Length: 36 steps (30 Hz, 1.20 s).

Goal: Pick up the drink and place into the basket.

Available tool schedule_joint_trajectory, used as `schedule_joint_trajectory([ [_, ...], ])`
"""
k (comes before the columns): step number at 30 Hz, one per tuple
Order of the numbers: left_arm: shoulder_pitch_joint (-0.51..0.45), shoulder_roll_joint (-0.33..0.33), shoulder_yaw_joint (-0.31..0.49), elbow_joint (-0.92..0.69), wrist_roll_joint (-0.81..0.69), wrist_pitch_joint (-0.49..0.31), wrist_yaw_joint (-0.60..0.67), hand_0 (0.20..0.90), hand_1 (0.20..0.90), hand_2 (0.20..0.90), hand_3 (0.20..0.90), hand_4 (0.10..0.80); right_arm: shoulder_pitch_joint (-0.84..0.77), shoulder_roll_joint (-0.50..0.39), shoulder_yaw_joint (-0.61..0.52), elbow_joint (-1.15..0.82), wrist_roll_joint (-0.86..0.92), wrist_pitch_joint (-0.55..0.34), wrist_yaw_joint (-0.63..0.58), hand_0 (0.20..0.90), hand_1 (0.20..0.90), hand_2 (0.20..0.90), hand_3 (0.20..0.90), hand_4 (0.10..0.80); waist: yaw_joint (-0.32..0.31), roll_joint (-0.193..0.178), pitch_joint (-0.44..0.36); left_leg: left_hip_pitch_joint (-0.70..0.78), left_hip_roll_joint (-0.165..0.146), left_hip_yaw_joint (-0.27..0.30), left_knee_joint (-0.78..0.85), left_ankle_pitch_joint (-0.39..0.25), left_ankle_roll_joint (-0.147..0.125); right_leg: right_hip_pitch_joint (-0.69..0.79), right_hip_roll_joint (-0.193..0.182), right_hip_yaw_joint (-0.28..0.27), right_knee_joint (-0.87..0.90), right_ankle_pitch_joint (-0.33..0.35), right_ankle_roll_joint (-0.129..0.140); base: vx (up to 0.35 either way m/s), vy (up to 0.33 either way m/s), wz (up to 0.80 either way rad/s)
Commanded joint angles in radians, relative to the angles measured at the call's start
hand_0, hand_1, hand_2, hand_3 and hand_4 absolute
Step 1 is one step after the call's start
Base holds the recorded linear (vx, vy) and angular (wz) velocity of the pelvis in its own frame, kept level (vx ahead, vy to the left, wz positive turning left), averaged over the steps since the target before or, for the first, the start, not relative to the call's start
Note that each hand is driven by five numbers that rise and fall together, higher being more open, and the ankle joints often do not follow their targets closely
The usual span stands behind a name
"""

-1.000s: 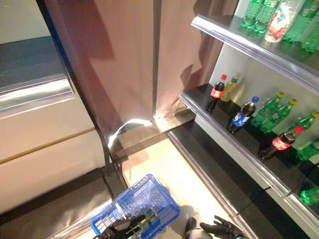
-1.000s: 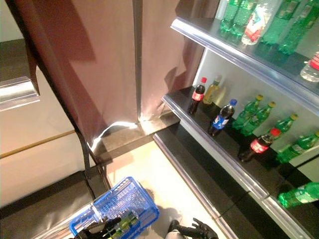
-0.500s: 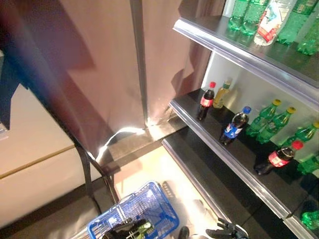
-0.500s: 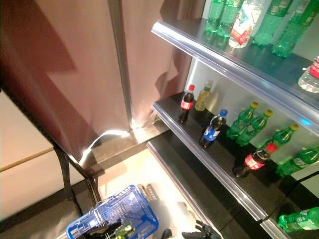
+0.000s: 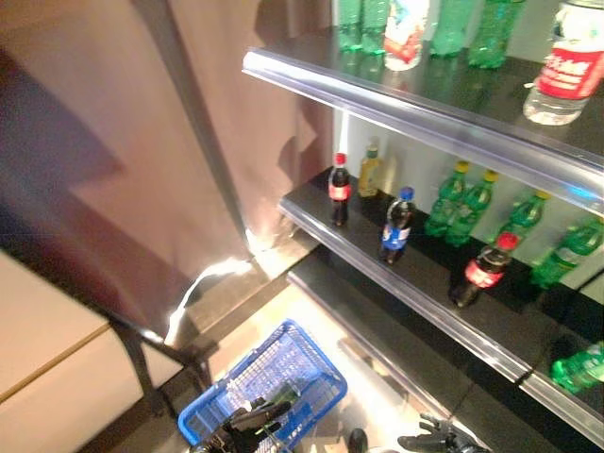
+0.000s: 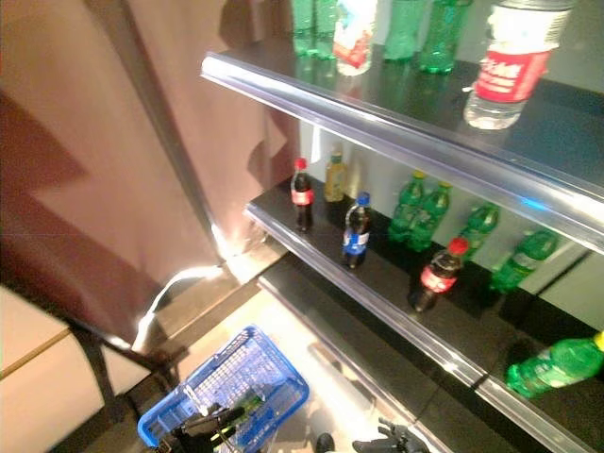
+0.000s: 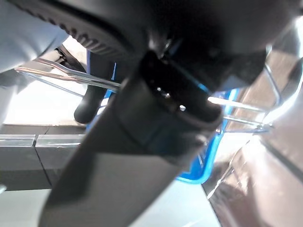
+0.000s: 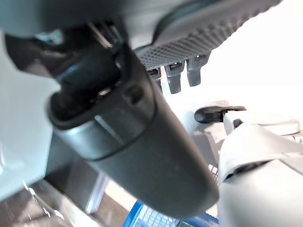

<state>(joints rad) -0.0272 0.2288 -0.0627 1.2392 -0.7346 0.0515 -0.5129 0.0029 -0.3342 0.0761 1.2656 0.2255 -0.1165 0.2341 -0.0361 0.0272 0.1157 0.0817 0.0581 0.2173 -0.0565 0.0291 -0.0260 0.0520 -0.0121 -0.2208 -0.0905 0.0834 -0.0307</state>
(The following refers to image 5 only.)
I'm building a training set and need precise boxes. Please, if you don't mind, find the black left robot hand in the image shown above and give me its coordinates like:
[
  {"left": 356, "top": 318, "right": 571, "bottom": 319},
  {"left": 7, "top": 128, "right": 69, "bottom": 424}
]
[{"left": 207, "top": 395, "right": 294, "bottom": 453}]

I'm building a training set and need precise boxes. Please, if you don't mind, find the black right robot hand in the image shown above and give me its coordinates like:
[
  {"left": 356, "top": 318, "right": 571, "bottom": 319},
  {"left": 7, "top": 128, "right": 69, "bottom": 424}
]
[{"left": 397, "top": 412, "right": 478, "bottom": 453}]

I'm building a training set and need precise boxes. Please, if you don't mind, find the blue plastic shopping basket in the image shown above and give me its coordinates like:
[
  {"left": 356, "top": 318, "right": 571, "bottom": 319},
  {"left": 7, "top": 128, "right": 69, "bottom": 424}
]
[{"left": 177, "top": 319, "right": 348, "bottom": 452}]

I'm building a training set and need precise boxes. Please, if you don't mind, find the small cola bottle red label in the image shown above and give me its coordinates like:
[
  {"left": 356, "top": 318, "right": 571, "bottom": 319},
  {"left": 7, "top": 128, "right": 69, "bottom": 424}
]
[
  {"left": 447, "top": 231, "right": 519, "bottom": 309},
  {"left": 327, "top": 152, "right": 353, "bottom": 227}
]

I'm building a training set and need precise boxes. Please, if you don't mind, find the green soda bottle yellow cap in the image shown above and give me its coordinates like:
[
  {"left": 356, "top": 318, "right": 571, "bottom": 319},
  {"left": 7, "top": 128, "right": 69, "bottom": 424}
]
[
  {"left": 495, "top": 190, "right": 552, "bottom": 246},
  {"left": 530, "top": 214, "right": 604, "bottom": 290},
  {"left": 423, "top": 159, "right": 472, "bottom": 239},
  {"left": 445, "top": 169, "right": 499, "bottom": 248},
  {"left": 549, "top": 342, "right": 604, "bottom": 395}
]

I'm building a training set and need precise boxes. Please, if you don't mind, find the cola bottle blue label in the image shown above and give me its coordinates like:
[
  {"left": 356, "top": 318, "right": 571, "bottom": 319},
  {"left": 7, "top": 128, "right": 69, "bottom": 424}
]
[{"left": 378, "top": 186, "right": 418, "bottom": 265}]

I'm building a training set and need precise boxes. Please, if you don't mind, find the yellow juice bottle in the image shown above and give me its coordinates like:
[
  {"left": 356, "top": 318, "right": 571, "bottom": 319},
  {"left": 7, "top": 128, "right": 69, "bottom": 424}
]
[{"left": 357, "top": 141, "right": 386, "bottom": 198}]

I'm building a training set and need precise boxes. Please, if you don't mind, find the clear water bottle red label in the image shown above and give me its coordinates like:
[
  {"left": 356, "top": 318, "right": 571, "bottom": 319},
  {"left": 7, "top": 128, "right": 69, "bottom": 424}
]
[{"left": 522, "top": 0, "right": 604, "bottom": 126}]

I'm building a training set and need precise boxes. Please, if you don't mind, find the clear bottle white red label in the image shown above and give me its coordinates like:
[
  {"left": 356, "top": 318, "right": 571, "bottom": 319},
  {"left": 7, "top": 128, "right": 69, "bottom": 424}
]
[{"left": 383, "top": 0, "right": 430, "bottom": 72}]

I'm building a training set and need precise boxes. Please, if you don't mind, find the large green soda bottle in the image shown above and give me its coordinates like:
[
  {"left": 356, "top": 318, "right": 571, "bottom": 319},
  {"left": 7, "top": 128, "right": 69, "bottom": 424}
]
[
  {"left": 466, "top": 0, "right": 525, "bottom": 71},
  {"left": 337, "top": 0, "right": 364, "bottom": 53},
  {"left": 428, "top": 0, "right": 476, "bottom": 59},
  {"left": 361, "top": 0, "right": 391, "bottom": 56}
]

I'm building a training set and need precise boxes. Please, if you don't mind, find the dark metal wall post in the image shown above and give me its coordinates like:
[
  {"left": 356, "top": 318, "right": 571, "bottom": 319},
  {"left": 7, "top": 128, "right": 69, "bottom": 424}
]
[{"left": 131, "top": 0, "right": 251, "bottom": 259}]

